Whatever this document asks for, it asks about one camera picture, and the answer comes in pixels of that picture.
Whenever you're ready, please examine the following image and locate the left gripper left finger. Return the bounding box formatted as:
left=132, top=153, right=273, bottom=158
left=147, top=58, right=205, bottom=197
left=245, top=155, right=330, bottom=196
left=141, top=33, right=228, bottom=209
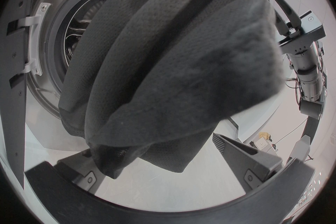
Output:
left=56, top=149, right=107, bottom=194

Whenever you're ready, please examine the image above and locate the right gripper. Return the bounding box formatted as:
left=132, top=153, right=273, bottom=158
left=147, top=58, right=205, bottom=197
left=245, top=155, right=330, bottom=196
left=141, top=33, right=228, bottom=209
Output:
left=263, top=0, right=328, bottom=103

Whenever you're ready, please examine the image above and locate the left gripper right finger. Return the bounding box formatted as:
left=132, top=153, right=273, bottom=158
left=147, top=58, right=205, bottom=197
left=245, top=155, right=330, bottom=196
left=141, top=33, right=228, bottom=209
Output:
left=212, top=133, right=285, bottom=190

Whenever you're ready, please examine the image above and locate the dark grey garment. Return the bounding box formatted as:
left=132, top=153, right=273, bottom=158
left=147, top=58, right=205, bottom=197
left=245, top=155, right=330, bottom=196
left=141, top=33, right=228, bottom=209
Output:
left=58, top=0, right=285, bottom=179

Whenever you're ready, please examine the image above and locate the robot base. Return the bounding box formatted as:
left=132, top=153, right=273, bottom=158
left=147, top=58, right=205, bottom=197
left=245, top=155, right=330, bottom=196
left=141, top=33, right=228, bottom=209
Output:
left=294, top=166, right=326, bottom=215

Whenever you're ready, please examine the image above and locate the washing machine door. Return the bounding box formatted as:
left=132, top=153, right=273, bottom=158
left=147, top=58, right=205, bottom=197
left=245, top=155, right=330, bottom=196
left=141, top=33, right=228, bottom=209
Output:
left=0, top=0, right=51, bottom=190

